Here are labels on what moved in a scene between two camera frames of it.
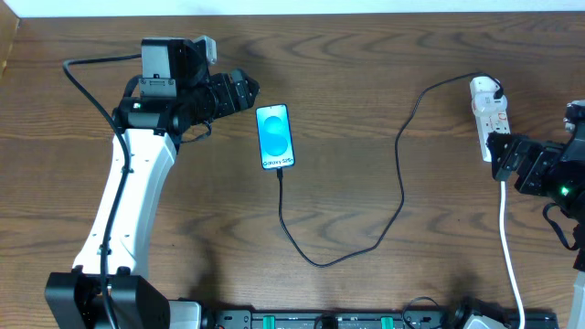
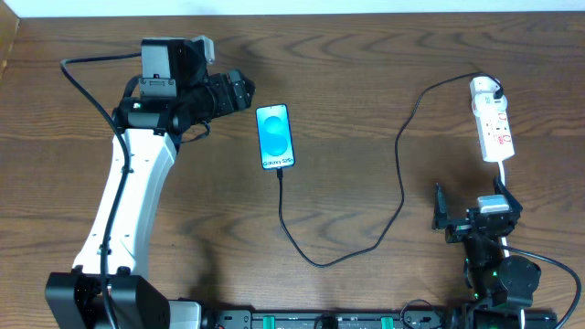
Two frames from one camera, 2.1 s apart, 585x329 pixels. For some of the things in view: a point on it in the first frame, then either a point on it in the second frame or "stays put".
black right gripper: x=518 y=161 to x=469 y=224
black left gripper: x=233 y=92 stays put
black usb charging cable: x=280 y=175 stays put
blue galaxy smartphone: x=274 y=136 stays put
